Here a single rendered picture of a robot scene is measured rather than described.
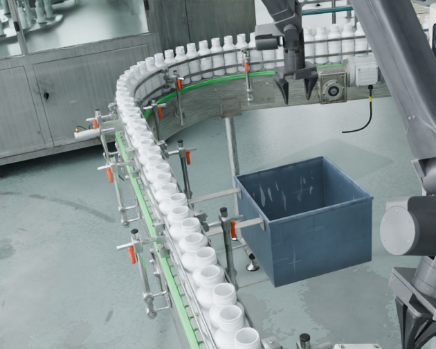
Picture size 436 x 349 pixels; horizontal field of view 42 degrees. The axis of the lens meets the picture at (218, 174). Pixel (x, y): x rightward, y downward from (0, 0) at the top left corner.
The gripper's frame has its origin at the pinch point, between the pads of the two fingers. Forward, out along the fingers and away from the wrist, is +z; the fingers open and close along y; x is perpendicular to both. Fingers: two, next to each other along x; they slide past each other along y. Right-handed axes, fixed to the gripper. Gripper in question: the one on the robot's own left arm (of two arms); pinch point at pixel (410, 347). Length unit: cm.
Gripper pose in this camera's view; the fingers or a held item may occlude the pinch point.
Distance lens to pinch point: 82.9
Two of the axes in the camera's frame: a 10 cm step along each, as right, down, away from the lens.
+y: 2.8, 3.9, -8.8
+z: -2.3, 9.2, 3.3
